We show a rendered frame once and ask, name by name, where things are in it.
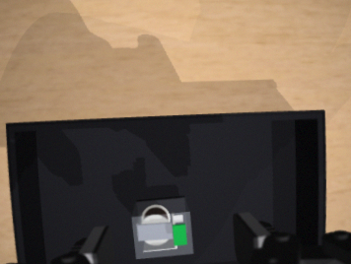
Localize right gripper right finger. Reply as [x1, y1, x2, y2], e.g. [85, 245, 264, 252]
[233, 212, 351, 264]

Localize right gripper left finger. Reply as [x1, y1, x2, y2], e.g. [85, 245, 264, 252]
[50, 226, 115, 264]

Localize black parts tray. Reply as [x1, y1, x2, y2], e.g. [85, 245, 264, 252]
[6, 109, 326, 264]

